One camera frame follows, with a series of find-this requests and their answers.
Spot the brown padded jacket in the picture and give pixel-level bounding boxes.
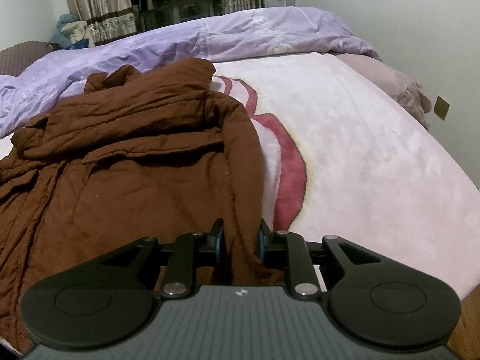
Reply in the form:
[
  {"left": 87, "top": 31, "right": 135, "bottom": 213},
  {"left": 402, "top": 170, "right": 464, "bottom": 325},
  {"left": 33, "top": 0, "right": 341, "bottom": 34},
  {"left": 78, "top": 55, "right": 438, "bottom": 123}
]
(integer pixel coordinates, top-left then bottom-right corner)
[{"left": 1, "top": 58, "right": 282, "bottom": 353}]

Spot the clothes pile by curtain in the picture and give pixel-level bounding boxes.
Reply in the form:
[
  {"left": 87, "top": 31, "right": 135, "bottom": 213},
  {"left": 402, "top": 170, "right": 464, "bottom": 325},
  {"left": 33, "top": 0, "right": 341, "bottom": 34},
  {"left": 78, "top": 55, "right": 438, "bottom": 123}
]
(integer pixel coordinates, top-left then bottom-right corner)
[{"left": 49, "top": 14, "right": 95, "bottom": 50}]

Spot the pink princess blanket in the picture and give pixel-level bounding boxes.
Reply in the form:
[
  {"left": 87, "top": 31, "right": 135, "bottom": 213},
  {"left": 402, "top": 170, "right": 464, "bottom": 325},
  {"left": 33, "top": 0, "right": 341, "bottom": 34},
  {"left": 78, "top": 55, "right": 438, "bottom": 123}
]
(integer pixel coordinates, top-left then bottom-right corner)
[{"left": 0, "top": 51, "right": 480, "bottom": 350}]

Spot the purple duvet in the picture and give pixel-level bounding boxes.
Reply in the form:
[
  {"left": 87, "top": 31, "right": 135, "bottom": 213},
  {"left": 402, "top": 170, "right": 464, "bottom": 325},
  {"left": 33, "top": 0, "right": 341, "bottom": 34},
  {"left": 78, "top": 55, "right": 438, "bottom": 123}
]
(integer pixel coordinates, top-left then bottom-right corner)
[{"left": 1, "top": 7, "right": 379, "bottom": 137}]

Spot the mauve quilted headboard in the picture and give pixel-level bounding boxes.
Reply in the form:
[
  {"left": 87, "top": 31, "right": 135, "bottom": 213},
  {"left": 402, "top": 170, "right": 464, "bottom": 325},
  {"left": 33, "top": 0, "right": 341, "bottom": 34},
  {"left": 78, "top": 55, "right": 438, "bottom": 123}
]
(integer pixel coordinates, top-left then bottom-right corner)
[{"left": 0, "top": 41, "right": 54, "bottom": 77}]

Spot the left beige curtain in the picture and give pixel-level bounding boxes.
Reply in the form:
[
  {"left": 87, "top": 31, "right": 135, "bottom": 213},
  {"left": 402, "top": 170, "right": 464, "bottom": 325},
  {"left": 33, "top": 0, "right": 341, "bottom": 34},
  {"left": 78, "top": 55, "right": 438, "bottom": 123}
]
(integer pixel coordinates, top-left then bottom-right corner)
[{"left": 66, "top": 0, "right": 137, "bottom": 45}]

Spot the gold wall socket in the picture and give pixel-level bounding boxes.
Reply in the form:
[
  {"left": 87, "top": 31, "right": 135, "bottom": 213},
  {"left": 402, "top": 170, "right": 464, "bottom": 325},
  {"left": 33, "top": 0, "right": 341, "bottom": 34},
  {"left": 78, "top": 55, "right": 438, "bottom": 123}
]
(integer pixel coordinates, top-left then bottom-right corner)
[{"left": 433, "top": 96, "right": 450, "bottom": 121}]

